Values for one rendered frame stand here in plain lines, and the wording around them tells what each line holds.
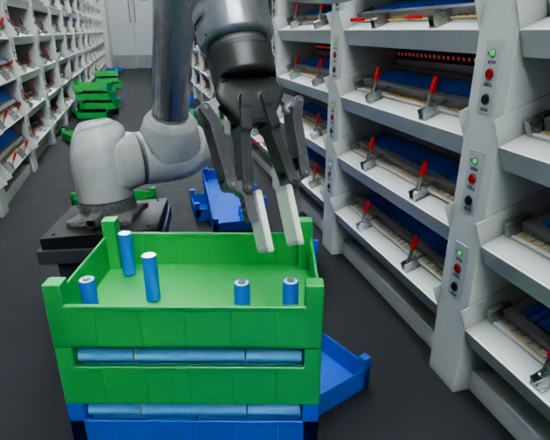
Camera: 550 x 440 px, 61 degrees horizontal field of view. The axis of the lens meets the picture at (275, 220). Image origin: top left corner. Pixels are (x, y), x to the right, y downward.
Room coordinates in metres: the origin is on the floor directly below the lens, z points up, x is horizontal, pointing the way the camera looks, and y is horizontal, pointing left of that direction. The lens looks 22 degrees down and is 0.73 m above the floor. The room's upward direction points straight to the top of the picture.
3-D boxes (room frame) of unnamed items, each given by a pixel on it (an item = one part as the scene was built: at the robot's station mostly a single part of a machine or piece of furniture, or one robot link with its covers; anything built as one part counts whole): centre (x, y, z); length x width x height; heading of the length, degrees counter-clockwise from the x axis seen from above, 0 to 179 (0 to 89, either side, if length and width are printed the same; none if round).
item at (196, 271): (0.53, 0.10, 0.44); 0.30 x 0.20 x 0.08; 90
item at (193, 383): (0.53, 0.10, 0.36); 0.30 x 0.20 x 0.08; 90
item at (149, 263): (0.53, 0.16, 0.44); 0.02 x 0.02 x 0.06
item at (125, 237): (0.60, 0.21, 0.44); 0.02 x 0.02 x 0.06
